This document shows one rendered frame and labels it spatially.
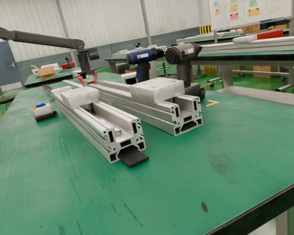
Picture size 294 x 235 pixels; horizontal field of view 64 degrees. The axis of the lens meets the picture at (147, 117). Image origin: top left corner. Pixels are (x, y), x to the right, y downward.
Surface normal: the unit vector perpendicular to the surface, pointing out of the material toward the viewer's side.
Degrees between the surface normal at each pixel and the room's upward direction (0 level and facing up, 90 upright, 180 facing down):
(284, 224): 90
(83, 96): 90
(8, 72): 90
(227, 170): 0
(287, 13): 90
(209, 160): 0
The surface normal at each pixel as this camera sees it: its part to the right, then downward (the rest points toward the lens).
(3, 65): 0.41, 0.22
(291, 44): -0.88, 0.30
